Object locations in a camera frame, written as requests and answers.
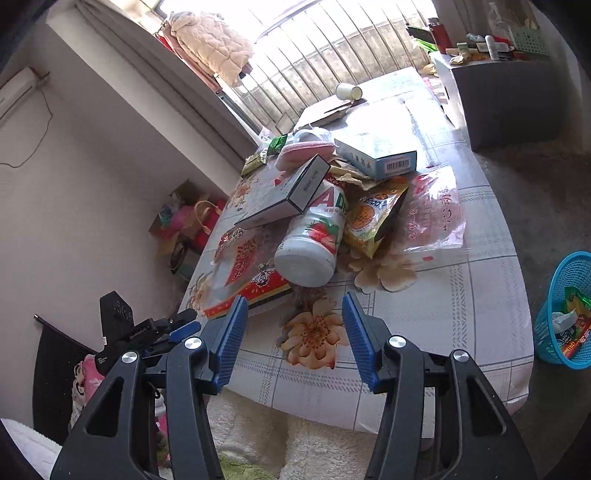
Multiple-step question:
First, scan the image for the green paper bag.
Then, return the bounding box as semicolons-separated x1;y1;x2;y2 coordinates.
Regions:
406;25;438;52

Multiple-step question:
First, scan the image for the flat cardboard box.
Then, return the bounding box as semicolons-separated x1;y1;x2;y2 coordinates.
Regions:
295;95;366;131

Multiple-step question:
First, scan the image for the clear bag with red print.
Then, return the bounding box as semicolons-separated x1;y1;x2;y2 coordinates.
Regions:
399;165;468;254

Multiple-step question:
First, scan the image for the beige padded jacket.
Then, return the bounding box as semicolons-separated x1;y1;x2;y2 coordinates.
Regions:
168;10;256;88

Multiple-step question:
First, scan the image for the dark cabinet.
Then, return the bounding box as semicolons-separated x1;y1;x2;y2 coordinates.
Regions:
450;58;575;152

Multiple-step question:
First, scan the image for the blue and white medicine box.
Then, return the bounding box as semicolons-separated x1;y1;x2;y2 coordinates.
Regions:
333;137;419;182

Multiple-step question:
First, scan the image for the orange snack bag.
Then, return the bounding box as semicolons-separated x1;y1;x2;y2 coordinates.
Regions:
342;176;411;260

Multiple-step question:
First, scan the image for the red printed plastic bag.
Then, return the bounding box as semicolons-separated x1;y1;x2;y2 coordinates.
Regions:
202;225;293;320

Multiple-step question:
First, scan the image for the white tissue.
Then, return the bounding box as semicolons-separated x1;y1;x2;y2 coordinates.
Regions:
551;311;579;334

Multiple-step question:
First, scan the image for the green and yellow wrapper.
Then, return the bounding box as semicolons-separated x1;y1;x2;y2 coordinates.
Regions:
566;286;591;319

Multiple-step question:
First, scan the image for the floral tablecloth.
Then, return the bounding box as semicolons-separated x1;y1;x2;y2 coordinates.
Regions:
178;67;536;439

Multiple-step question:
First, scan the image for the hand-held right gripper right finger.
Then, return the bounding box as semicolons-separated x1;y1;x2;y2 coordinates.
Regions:
342;291;539;480

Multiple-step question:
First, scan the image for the white air conditioner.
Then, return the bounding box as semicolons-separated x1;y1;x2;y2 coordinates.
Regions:
0;67;51;127

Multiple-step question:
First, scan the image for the clear plastic bag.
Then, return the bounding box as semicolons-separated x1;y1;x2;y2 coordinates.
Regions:
485;2;514;38

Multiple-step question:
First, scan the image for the white fluffy blanket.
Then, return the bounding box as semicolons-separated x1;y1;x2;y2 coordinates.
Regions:
203;392;384;480

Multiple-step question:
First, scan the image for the white box with dark side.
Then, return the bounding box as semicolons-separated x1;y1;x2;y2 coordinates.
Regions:
234;154;332;230

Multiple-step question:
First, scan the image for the red gift bag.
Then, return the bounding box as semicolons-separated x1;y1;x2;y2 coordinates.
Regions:
194;200;228;254

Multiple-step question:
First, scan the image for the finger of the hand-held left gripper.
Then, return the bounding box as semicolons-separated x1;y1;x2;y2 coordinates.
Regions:
167;322;203;344
154;308;198;331

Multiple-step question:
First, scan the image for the black chair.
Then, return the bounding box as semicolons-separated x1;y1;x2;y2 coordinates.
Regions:
32;314;105;446

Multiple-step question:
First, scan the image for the green rug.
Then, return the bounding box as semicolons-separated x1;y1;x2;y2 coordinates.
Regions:
217;455;278;480

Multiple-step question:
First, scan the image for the beige cloth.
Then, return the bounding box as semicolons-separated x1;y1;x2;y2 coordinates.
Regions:
329;158;375;190

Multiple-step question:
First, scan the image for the window grille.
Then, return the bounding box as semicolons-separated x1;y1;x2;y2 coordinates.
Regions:
222;0;437;134

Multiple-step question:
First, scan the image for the red snack wrapper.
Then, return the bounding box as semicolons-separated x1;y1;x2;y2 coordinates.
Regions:
558;318;591;358

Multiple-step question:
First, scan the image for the blue mesh trash basket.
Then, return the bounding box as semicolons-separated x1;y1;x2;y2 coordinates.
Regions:
532;251;591;371

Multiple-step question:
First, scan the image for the white strawberry yogurt bottle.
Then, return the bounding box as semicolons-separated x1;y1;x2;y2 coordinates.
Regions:
274;178;350;288

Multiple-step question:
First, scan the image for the red thermos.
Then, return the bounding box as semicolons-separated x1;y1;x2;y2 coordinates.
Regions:
427;18;453;55

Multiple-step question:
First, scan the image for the pink plastic bag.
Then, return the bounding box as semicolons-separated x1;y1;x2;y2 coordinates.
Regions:
159;205;197;232

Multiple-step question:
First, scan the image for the pink and white cloth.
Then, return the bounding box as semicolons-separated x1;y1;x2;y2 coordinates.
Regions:
69;357;108;432

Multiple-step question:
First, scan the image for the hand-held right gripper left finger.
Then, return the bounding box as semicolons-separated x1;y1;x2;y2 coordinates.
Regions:
50;295;250;480

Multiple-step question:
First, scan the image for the pink bubble wrap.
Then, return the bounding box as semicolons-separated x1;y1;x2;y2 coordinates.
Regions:
276;140;336;172

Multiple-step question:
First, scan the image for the dark round tin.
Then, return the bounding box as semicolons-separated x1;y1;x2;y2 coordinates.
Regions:
170;240;197;280

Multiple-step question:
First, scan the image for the green plastic basket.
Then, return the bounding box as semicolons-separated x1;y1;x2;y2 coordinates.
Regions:
510;28;553;60

